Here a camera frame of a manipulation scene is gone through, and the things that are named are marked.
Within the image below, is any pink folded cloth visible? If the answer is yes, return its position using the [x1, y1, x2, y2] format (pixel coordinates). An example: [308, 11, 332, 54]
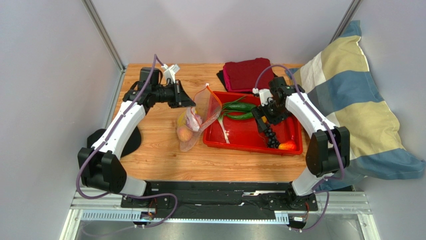
[223, 66, 259, 91]

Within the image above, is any purple onion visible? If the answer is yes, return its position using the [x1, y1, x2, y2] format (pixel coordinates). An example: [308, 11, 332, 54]
[186, 113, 203, 132]

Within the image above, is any red plastic tray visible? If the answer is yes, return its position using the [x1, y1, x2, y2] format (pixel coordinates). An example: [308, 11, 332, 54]
[202, 90, 304, 157]

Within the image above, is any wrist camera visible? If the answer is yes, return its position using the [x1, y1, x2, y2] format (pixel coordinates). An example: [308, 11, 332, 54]
[252, 88, 273, 107]
[161, 64, 180, 85]

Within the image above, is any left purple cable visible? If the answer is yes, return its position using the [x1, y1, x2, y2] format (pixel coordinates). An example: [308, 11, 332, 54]
[75, 53, 179, 229]

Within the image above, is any red orange tomato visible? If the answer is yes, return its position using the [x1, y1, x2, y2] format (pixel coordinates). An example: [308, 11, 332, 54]
[278, 140, 297, 151]

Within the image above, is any lower green pepper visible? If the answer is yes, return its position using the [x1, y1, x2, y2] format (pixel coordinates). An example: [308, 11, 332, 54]
[225, 112, 254, 121]

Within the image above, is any black cap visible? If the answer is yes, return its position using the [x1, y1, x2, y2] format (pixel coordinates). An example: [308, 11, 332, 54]
[86, 127, 143, 158]

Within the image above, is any green onion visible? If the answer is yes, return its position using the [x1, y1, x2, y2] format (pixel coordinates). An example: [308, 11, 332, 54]
[217, 96, 246, 144]

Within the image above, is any purple cable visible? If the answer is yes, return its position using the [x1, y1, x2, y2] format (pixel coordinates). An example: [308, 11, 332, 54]
[253, 64, 346, 233]
[75, 53, 179, 229]

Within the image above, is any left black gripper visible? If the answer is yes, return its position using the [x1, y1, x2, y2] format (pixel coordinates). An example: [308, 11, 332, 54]
[152, 80, 196, 109]

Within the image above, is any black grape bunch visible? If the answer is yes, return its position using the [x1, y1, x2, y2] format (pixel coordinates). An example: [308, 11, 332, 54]
[263, 123, 281, 149]

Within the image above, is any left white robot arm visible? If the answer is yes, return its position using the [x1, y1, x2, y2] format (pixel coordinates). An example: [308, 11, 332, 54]
[76, 64, 196, 197]

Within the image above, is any peach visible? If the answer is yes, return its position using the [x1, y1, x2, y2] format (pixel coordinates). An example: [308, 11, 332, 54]
[176, 125, 194, 143]

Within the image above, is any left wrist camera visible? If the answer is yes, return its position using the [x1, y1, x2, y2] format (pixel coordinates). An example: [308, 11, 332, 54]
[161, 64, 180, 85]

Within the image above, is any upper green cucumber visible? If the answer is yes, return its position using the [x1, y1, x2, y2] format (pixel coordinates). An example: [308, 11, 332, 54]
[222, 102, 256, 113]

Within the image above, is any dark red folded cloth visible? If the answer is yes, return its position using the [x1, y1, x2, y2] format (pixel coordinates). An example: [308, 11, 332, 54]
[222, 57, 271, 93]

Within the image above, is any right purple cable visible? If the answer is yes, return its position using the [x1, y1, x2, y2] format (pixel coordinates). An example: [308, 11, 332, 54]
[253, 64, 346, 233]

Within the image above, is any striped pillow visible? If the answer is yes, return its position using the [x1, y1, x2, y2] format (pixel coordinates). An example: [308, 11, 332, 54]
[291, 20, 426, 191]

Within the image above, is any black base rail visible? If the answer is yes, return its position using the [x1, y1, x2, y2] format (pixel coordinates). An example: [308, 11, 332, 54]
[120, 181, 319, 220]

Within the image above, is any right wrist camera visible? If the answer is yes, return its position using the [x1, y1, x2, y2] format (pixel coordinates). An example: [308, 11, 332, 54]
[252, 88, 273, 107]

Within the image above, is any clear zip top bag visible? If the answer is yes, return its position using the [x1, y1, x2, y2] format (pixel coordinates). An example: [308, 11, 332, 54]
[176, 83, 223, 152]

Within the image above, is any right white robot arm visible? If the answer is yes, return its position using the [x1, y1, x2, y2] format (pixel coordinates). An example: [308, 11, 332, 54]
[251, 77, 350, 197]

